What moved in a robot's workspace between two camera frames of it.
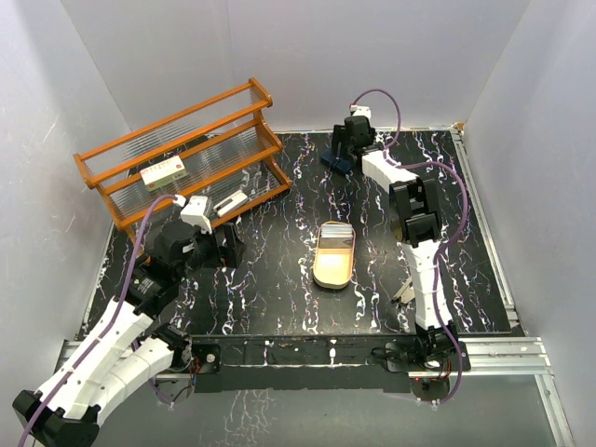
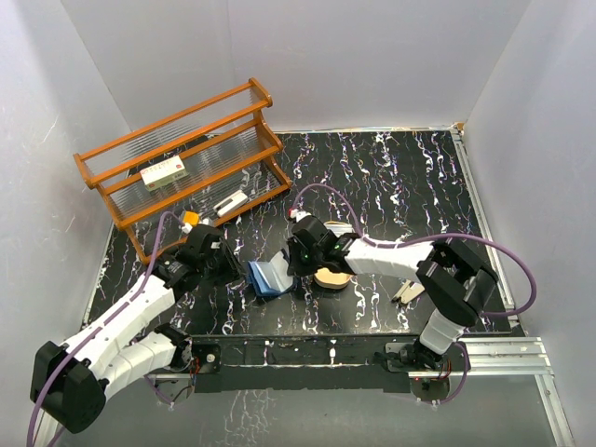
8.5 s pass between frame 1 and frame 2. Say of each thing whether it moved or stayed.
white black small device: stayed
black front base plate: stayed
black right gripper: moved
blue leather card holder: moved
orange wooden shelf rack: stayed
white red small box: stayed
